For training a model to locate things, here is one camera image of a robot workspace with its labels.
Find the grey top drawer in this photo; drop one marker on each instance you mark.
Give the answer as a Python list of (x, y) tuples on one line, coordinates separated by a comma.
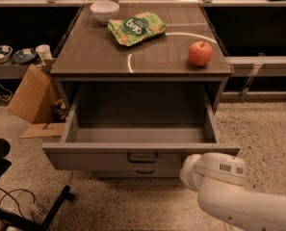
[(108, 120)]

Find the grey drawer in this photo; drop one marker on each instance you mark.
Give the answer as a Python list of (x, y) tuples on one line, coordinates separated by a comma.
[(108, 120), (159, 173)]

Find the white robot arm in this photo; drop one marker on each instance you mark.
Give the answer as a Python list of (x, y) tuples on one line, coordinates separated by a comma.
[(218, 180)]

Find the grey lower drawer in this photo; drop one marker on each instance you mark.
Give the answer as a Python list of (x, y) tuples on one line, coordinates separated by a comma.
[(159, 173)]

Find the green snack bag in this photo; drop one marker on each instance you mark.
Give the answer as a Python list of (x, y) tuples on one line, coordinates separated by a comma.
[(137, 28)]

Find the red apple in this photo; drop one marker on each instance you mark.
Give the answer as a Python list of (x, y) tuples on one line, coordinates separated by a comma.
[(200, 53)]

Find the brown cardboard box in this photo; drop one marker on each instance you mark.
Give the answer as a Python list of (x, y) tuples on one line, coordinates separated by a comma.
[(34, 101)]

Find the white paper cup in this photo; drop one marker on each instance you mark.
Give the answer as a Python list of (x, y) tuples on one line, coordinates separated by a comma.
[(44, 52)]

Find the dark blue bowl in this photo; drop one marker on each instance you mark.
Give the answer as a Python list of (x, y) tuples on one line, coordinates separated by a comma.
[(24, 56)]

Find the black chair base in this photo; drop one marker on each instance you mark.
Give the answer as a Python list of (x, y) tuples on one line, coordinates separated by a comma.
[(14, 196)]

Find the blue white patterned bowl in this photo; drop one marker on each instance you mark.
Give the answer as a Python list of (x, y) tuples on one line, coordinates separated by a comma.
[(5, 53)]

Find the black top drawer handle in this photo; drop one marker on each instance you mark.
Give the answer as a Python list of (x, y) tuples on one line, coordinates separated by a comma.
[(142, 158)]

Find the black drawer handle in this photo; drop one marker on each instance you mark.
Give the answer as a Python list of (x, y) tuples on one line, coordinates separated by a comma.
[(142, 158), (145, 171)]

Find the black lower drawer handle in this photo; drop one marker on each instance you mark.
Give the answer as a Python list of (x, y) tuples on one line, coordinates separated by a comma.
[(145, 171)]

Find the grey wall shelf rail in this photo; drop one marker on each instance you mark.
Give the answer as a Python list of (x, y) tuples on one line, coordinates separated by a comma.
[(255, 78)]

